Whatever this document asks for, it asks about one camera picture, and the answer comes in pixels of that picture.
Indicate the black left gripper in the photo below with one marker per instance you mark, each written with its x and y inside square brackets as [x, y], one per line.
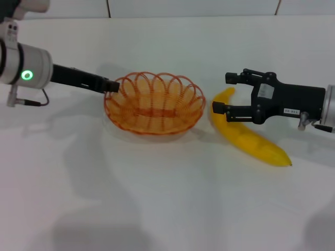
[76, 77]

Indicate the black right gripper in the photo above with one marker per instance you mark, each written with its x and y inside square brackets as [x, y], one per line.
[293, 100]

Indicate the yellow banana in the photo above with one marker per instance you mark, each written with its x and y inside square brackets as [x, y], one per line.
[251, 141]

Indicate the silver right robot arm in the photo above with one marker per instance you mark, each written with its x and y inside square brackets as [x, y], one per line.
[330, 104]

